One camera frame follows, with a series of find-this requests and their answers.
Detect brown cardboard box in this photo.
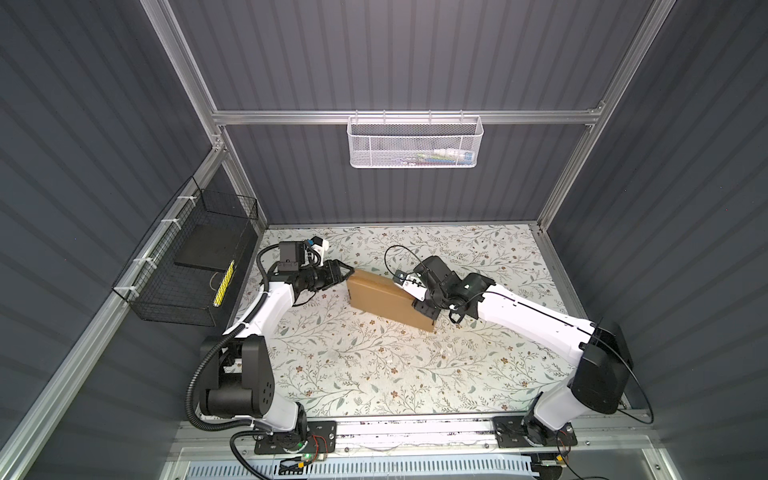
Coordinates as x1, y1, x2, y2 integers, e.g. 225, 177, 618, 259
346, 270, 435, 333

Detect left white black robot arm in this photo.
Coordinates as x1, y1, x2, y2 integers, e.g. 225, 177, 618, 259
184, 236, 354, 443

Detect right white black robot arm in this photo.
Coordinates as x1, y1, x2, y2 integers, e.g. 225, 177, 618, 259
392, 256, 632, 444

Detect yellow marker pen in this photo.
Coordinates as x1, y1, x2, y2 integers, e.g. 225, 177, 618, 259
213, 261, 236, 308

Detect black foam pad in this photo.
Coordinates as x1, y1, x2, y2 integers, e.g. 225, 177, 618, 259
173, 225, 242, 273

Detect floral patterned table mat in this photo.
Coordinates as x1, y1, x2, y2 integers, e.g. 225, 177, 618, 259
232, 224, 587, 417

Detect pens in white basket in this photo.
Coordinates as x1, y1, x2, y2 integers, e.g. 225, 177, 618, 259
396, 148, 476, 168

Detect black wire basket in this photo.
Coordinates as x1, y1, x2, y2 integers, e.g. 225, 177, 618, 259
113, 180, 259, 327

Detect white wire mesh basket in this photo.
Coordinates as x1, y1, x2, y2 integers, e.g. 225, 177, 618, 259
346, 114, 485, 169

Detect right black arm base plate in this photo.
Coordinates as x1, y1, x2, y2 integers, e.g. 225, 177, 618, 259
491, 415, 578, 448

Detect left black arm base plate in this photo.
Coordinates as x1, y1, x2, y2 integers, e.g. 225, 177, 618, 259
253, 420, 338, 455

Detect black corrugated cable conduit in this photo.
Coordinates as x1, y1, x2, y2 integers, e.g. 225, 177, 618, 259
184, 243, 283, 480

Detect aluminium mounting rail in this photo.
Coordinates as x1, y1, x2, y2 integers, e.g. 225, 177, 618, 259
167, 412, 661, 462

